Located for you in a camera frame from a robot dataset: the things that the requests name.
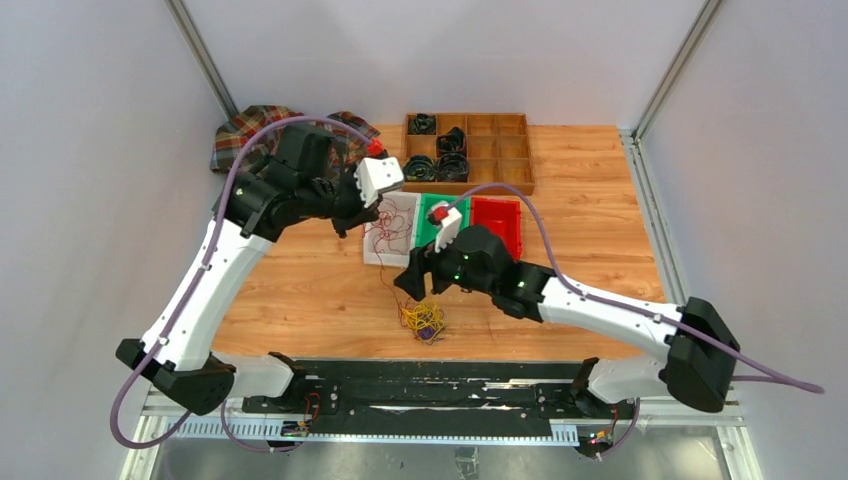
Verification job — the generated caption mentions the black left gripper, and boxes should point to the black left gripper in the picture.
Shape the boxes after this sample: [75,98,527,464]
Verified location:
[300,162,385,238]

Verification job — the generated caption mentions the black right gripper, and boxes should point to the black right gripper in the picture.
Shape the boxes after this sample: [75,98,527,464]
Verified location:
[394,227,494,303]

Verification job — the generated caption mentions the red cable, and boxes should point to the red cable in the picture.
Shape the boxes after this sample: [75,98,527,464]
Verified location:
[365,195,420,326]

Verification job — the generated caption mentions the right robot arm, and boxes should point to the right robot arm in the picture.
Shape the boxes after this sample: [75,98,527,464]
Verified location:
[394,225,740,417]

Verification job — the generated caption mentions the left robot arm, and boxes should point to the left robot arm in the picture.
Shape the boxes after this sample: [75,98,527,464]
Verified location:
[116,119,404,416]

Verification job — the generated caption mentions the green plastic bin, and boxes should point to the green plastic bin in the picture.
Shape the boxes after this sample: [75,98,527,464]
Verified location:
[413,193,472,250]

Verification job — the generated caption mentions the white plastic bin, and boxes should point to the white plastic bin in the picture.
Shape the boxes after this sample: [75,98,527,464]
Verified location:
[362,192,421,268]

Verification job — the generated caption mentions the red plastic bin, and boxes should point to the red plastic bin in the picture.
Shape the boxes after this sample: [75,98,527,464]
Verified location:
[471,196,523,260]

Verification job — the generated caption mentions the rolled dark tie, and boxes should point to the rolled dark tie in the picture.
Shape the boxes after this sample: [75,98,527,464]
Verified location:
[402,155,438,183]
[407,113,437,135]
[436,126,467,157]
[436,152,470,183]

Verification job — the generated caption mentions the plaid cloth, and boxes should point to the plaid cloth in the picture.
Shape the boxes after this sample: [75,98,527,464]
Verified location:
[209,105,381,175]

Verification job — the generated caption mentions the wooden compartment tray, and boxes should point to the wooden compartment tray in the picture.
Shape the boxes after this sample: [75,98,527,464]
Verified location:
[400,112,536,195]

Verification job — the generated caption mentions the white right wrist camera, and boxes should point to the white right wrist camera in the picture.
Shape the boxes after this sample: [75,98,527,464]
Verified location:
[427,201,463,253]

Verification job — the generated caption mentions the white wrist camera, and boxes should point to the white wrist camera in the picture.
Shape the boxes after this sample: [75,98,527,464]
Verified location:
[427,201,463,253]
[353,157,405,209]

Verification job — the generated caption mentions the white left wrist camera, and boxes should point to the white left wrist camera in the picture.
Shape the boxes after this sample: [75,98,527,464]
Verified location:
[353,157,405,209]

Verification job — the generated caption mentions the yellow cable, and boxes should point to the yellow cable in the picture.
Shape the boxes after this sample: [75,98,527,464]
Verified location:
[400,301,446,340]

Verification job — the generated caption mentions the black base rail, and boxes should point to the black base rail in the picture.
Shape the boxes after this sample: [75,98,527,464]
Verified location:
[227,360,636,457]

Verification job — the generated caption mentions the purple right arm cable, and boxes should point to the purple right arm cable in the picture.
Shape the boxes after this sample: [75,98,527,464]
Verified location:
[430,183,826,395]

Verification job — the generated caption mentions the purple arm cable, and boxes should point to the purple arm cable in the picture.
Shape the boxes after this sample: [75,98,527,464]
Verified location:
[430,183,826,395]
[109,115,386,452]

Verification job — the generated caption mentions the aluminium frame profile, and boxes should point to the aluminium frame profile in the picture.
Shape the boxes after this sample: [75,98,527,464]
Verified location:
[121,378,763,479]

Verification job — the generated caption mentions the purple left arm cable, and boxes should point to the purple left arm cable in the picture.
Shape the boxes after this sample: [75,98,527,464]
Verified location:
[109,115,386,452]

